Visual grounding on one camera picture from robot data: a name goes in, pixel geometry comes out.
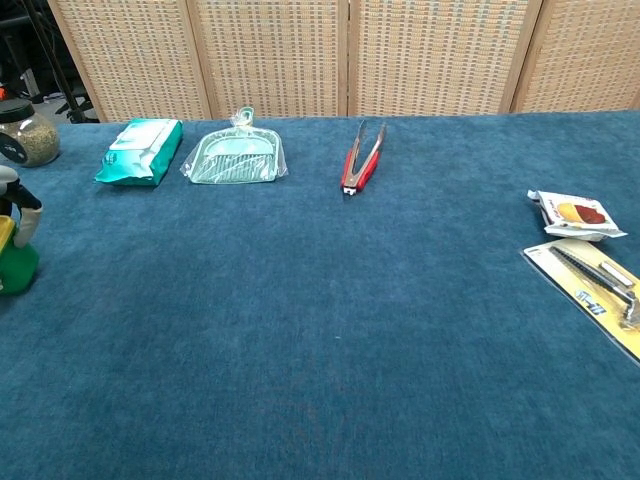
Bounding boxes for white snack packet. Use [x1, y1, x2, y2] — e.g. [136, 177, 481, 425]
[526, 189, 629, 243]

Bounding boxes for mint green bagged dustpan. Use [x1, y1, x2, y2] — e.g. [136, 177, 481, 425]
[180, 106, 290, 186]

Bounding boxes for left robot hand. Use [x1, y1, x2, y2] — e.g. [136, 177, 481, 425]
[0, 164, 44, 249]

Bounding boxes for teal wet wipes pack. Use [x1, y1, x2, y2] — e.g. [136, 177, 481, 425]
[93, 118, 184, 188]

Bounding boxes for knife on yellow blister card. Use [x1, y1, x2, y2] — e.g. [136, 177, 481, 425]
[520, 237, 640, 365]

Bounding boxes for black tripod stand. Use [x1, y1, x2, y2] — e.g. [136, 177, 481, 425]
[19, 0, 101, 125]

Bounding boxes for glass jar with black lid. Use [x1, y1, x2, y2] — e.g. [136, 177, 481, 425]
[0, 98, 61, 168]

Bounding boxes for blue table cloth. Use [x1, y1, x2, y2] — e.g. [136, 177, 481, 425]
[0, 110, 640, 480]

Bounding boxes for green tub with yellow lid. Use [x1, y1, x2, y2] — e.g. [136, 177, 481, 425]
[0, 215, 41, 296]

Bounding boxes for woven wooden folding screen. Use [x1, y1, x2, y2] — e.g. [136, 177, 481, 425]
[47, 0, 640, 123]

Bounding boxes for red-handled metal tongs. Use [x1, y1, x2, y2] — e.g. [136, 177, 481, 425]
[340, 119, 388, 198]

